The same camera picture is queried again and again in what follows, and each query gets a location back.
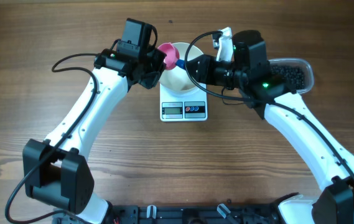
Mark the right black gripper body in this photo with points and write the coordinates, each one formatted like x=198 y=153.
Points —
x=220 y=72

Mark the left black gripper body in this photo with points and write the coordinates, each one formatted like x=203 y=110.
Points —
x=153 y=60

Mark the pink scoop blue handle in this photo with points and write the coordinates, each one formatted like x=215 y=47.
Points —
x=172 y=58

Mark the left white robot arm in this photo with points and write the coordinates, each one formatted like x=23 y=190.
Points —
x=56 y=170

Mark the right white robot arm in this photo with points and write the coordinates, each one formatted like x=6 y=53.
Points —
x=248 y=69

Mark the white paper bowl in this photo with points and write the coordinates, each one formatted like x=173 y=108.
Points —
x=177 y=79

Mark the white digital kitchen scale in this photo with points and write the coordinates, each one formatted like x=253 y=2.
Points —
x=183 y=106

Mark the black beans in container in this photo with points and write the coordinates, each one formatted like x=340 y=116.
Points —
x=292 y=75

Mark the clear plastic bean container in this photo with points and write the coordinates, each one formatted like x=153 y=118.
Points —
x=301 y=63

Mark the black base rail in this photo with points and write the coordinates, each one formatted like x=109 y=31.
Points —
x=255 y=213

